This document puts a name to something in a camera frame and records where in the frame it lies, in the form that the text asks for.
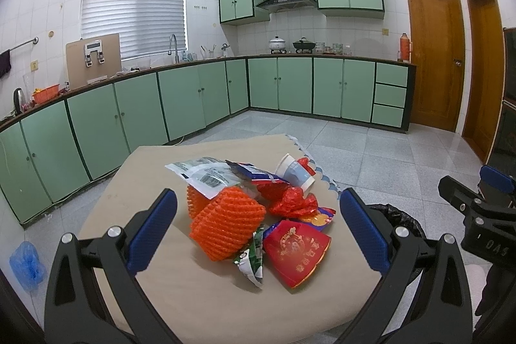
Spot blue red silver pouch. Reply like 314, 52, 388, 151
226, 160, 289, 186

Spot orange foam fruit net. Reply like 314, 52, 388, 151
186, 186, 267, 261

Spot left wooden door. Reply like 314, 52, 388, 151
408, 0, 465, 132

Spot brown cardboard box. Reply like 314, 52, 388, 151
65, 33, 122, 89

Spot chrome towel rail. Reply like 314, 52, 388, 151
10, 37, 39, 52

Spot right wooden door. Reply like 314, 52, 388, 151
463, 0, 505, 163

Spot blue white paper cup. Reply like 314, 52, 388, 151
275, 154, 315, 192

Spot blue plastic bag on floor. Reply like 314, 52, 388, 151
9, 241, 46, 292

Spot red plastic bag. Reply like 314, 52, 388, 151
256, 157, 318, 219

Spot orange purple snack packet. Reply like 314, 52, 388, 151
298, 207, 336, 231

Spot black range hood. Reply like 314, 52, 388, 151
257, 0, 317, 13

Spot white grey printed bag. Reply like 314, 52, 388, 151
165, 157, 241, 200

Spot black wok pan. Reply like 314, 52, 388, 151
293, 37, 316, 54

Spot wooden door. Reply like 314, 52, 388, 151
408, 0, 465, 132
463, 0, 505, 163

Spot red gold paper envelope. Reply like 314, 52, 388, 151
263, 220, 332, 289

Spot steel electric kettle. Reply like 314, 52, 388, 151
13, 87, 27, 115

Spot dark hanging towel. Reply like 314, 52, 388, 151
0, 50, 11, 78

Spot green white snack wrapper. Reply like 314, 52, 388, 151
233, 224, 265, 288

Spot chrome sink faucet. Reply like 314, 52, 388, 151
168, 34, 180, 64

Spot black lined trash bin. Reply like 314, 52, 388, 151
368, 203, 426, 239

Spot white window blind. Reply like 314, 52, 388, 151
80, 0, 187, 59

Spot orange plastic basket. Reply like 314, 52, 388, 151
32, 84, 59, 105

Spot orange thermos flask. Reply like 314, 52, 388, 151
400, 32, 411, 62

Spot green lower kitchen cabinets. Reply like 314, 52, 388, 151
1, 55, 416, 224

